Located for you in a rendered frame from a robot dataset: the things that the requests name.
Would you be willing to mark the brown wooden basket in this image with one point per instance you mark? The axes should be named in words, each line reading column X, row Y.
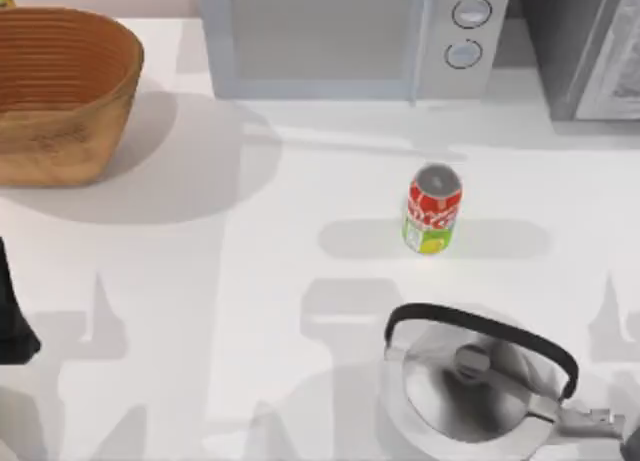
column 60, row 96

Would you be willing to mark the round microwave knob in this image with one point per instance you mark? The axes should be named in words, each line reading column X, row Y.
column 463, row 54
column 471, row 12

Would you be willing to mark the pale microwave oven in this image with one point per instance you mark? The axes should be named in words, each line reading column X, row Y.
column 320, row 36

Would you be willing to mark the red and green can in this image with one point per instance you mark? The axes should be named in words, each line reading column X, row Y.
column 431, row 216

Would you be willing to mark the grey cabinet with dark inside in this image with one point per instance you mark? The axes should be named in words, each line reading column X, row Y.
column 590, row 46

